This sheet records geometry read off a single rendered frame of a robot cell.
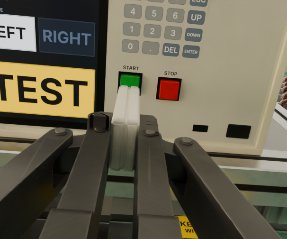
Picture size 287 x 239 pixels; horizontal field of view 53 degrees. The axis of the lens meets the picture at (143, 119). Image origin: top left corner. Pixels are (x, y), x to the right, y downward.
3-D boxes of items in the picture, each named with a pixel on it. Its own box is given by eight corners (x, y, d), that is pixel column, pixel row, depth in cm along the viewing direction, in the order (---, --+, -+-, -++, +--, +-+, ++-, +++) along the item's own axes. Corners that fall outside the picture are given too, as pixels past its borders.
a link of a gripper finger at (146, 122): (137, 152, 14) (199, 157, 14) (138, 113, 18) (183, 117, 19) (134, 179, 14) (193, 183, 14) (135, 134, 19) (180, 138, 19)
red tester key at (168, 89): (177, 100, 28) (179, 82, 27) (158, 99, 28) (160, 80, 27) (175, 97, 29) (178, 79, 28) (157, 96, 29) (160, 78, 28)
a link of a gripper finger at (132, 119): (125, 123, 15) (139, 124, 15) (129, 85, 21) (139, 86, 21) (121, 171, 16) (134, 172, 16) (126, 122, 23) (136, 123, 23)
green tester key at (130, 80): (138, 95, 27) (139, 77, 27) (119, 94, 27) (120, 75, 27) (138, 92, 28) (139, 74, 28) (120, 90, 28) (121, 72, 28)
